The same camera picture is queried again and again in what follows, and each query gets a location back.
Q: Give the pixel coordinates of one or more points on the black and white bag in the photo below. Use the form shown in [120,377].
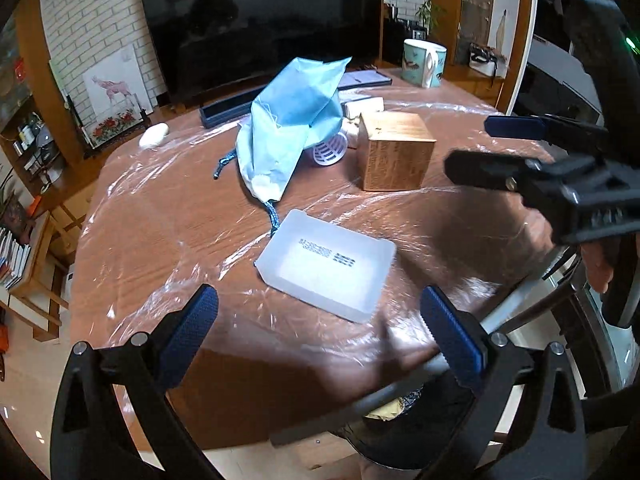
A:
[484,57]

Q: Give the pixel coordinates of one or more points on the red flower picture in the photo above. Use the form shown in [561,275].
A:
[112,127]

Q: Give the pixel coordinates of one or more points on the glass door cabinet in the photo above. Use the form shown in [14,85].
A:
[480,5]

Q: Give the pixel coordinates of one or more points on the wooden bookshelf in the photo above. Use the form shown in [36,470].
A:
[30,145]

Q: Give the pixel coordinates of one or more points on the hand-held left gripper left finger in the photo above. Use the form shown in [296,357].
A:
[192,330]

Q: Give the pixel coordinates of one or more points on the person's right hand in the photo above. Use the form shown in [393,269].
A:
[596,265]

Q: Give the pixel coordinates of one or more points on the small white carton box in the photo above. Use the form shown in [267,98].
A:
[362,107]

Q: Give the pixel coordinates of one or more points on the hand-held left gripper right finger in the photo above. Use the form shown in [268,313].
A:
[450,340]

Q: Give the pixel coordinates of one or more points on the purple hair roller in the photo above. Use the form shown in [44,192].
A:
[329,152]

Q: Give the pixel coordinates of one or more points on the clear plastic table cover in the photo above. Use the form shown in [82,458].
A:
[175,220]

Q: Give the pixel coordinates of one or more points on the white plastic flat box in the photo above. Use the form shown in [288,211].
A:
[320,280]

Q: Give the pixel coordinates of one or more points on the black trash bin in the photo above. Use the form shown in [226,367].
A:
[400,442]

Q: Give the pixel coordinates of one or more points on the dark notebook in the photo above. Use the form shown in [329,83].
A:
[365,79]

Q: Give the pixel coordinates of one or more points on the wooden stool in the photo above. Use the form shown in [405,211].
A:
[47,270]

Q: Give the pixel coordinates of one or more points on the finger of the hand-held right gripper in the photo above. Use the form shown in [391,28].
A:
[515,126]
[485,169]

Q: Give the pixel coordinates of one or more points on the black television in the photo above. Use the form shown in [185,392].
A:
[250,25]

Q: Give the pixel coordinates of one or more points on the teal and white mug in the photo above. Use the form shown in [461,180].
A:
[420,62]

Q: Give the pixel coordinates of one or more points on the row of books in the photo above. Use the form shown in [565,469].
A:
[12,255]

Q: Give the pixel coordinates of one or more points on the green potted plant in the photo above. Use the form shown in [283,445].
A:
[430,15]

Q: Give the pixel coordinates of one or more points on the wooden box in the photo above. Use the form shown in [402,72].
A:
[395,160]

